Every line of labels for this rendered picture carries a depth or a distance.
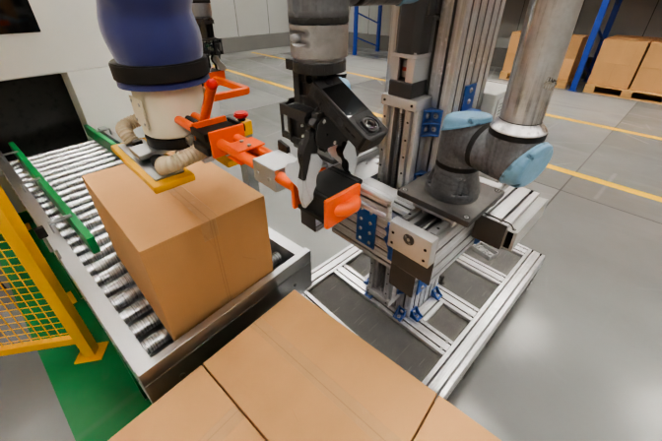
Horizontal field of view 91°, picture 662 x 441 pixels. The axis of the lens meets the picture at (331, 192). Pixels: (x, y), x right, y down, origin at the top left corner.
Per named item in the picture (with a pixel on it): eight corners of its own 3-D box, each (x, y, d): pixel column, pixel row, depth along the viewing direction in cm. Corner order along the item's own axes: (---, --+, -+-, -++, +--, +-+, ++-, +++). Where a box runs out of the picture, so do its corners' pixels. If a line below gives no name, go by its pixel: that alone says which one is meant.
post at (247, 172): (256, 270, 211) (231, 120, 159) (264, 264, 216) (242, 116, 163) (263, 275, 208) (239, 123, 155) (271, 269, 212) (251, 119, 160)
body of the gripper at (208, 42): (204, 58, 112) (197, 19, 106) (193, 55, 117) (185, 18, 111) (225, 56, 117) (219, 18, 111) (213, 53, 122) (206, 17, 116)
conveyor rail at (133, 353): (4, 177, 233) (-10, 153, 223) (14, 174, 236) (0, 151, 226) (152, 408, 104) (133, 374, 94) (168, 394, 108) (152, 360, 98)
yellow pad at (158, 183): (111, 152, 97) (105, 135, 95) (147, 142, 103) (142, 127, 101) (156, 195, 77) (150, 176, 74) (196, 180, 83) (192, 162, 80)
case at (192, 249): (117, 256, 143) (81, 175, 122) (203, 218, 167) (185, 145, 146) (176, 345, 107) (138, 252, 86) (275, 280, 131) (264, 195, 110)
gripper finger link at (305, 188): (287, 195, 54) (300, 141, 51) (310, 211, 50) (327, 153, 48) (272, 196, 52) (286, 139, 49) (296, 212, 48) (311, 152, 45)
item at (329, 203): (292, 208, 54) (290, 181, 51) (323, 191, 59) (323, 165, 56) (327, 229, 49) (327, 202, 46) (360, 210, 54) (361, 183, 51)
